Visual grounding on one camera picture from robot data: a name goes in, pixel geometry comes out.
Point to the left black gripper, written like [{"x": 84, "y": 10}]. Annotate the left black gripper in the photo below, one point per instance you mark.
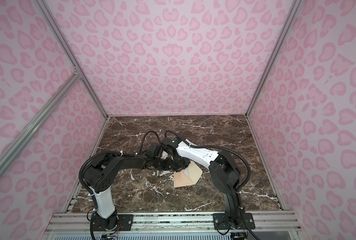
[{"x": 167, "y": 166}]

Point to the left rear aluminium post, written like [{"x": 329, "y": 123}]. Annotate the left rear aluminium post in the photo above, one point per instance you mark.
[{"x": 65, "y": 46}]

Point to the aluminium post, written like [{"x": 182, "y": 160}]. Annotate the aluminium post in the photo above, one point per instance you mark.
[
  {"x": 288, "y": 23},
  {"x": 65, "y": 46}
]

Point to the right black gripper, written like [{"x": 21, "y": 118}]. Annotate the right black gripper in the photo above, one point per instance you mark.
[{"x": 177, "y": 169}]

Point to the right rear aluminium post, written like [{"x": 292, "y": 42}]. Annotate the right rear aluminium post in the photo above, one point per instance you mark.
[{"x": 288, "y": 23}]

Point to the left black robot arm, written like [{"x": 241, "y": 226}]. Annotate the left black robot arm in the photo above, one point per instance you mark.
[{"x": 98, "y": 173}]

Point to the pink envelope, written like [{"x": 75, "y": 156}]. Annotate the pink envelope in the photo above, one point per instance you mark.
[{"x": 187, "y": 177}]

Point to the aluminium frame diagonal bar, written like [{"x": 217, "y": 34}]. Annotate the aluminium frame diagonal bar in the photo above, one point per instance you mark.
[{"x": 16, "y": 147}]

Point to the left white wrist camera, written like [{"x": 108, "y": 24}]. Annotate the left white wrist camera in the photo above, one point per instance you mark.
[{"x": 164, "y": 155}]

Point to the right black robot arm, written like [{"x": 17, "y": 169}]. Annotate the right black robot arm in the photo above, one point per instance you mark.
[{"x": 229, "y": 171}]

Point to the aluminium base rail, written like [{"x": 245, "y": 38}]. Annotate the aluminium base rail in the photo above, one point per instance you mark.
[{"x": 265, "y": 225}]

